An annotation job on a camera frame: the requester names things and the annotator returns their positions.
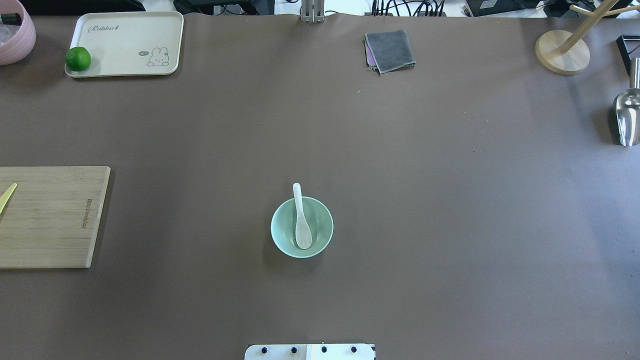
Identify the light green bowl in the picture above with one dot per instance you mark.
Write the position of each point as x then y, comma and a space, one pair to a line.
319, 220

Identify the white ceramic spoon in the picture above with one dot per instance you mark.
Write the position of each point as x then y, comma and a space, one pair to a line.
303, 235

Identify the pink bowl with ice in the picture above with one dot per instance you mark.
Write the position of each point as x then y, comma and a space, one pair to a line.
22, 41

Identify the grey folded cloth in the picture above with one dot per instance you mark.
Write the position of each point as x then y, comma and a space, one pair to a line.
388, 51

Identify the beige rabbit tray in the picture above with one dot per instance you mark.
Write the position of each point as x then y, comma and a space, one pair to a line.
141, 43

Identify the green lime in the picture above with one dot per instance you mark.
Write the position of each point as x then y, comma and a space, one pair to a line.
78, 59

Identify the bamboo cutting board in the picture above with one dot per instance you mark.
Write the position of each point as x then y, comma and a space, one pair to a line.
52, 219

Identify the wooden cup tree stand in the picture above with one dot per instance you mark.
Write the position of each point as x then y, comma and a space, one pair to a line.
564, 52

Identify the metal scoop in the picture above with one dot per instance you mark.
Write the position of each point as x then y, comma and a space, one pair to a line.
627, 108

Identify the yellow plastic knife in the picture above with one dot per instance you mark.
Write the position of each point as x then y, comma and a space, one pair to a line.
5, 197

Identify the metal muddler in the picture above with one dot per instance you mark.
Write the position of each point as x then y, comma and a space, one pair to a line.
11, 19

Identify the aluminium frame post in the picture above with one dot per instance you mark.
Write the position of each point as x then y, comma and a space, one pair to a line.
312, 11

